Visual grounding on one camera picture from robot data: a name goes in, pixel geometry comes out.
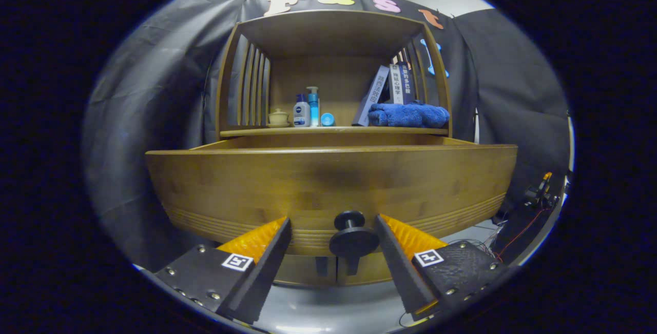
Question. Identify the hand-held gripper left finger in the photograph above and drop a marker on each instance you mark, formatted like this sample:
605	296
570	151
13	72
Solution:
269	267

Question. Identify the grey leaning book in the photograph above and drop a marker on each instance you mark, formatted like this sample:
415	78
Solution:
372	95

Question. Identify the white spine book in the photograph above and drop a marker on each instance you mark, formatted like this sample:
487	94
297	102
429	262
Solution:
395	85

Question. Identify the beige lidded teacup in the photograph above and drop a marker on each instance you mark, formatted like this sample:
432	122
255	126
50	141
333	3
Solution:
278	118

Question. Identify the blue white tube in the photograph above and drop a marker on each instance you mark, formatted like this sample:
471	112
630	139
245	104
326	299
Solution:
327	120

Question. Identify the black equipment with orange part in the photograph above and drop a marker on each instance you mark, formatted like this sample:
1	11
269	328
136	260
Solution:
539	193

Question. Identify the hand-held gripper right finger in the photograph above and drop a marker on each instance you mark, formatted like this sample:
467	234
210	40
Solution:
395	264

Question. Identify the blue folded towel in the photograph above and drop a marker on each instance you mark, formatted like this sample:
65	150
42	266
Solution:
410	115

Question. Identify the black drawer knob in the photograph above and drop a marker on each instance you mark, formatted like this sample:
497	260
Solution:
354	241

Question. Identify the blue pump bottle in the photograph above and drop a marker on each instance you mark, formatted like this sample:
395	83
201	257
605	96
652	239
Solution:
313	111

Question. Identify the wooden drawer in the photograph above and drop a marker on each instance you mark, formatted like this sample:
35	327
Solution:
308	180

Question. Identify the wooden cabinet door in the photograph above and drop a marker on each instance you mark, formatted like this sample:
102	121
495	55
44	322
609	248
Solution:
372	272
303	270

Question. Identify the white bottle with blue cap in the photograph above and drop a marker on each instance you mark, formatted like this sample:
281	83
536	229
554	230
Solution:
302	116

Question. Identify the dark blue book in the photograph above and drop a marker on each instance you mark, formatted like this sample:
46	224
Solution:
407	82

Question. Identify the wooden countertop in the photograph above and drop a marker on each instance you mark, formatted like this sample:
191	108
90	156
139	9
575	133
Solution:
333	130

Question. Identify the wooden cabinet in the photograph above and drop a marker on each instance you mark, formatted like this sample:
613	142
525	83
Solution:
328	31

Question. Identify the black backdrop cloth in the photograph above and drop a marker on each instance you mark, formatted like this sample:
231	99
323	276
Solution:
154	93

